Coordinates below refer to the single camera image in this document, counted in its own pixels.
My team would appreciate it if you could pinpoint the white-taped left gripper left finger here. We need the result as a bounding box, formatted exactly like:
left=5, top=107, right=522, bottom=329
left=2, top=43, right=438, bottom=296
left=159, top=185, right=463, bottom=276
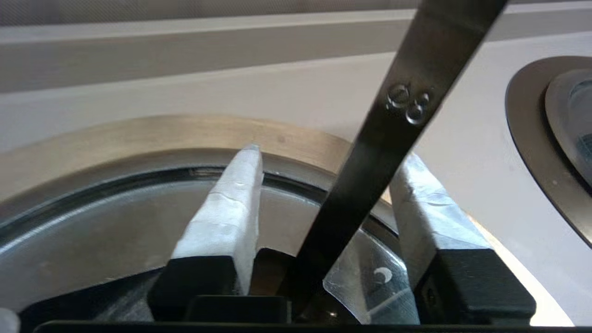
left=148, top=144, right=264, bottom=321

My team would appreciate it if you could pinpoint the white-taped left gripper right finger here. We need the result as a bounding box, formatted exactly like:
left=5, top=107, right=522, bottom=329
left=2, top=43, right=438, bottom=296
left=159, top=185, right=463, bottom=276
left=388, top=153, right=537, bottom=324

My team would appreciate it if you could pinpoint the steel hinged lid black knob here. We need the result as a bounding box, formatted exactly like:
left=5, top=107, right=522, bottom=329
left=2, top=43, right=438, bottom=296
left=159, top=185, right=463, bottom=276
left=545, top=68, right=592, bottom=190
left=0, top=166, right=419, bottom=324

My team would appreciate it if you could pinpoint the steel ladle hooked handle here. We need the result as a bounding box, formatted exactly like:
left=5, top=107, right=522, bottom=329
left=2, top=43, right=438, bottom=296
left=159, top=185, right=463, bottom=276
left=277, top=0, right=509, bottom=320

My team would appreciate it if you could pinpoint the bronze well rim ring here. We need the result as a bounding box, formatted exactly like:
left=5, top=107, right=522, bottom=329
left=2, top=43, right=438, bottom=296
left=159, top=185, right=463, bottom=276
left=505, top=55, right=592, bottom=248
left=0, top=115, right=574, bottom=327

